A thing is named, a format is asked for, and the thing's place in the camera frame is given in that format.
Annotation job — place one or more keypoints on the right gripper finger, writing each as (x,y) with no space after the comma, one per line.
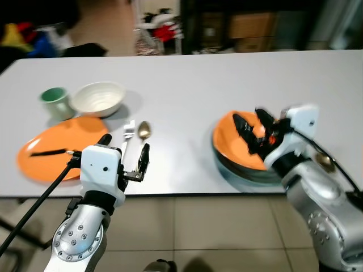
(265,122)
(245,133)

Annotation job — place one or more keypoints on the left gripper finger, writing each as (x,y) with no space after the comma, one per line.
(144,158)
(105,140)

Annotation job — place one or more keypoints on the orange plate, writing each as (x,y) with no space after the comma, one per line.
(57,139)
(227,139)

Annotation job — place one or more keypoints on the silver fork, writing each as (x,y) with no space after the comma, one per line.
(128,133)

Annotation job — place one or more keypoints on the gold spoon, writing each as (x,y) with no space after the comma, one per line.
(144,131)
(325,161)

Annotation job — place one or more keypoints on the dark teal plate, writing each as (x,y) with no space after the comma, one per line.
(238,173)

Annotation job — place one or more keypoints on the white ribbed bowl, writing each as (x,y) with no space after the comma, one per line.
(97,99)

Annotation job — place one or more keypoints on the flat orange plate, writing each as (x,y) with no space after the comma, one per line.
(57,139)

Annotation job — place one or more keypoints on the green cup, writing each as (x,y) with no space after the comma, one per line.
(57,102)

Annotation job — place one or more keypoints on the black bag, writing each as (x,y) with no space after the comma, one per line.
(85,50)

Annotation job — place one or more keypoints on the brown cardboard box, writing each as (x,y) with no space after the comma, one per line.
(252,25)

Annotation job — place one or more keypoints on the dark shelf unit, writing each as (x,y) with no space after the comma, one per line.
(283,25)

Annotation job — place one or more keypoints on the white rack with red item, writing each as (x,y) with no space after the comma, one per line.
(161,33)

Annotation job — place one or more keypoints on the colourful toy heap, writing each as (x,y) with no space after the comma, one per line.
(28,39)

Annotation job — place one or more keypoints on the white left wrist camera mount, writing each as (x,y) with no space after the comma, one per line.
(101,167)

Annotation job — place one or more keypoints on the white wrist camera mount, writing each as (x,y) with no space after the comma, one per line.
(295,133)
(101,167)

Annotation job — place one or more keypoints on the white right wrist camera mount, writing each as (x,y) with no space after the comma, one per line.
(295,133)

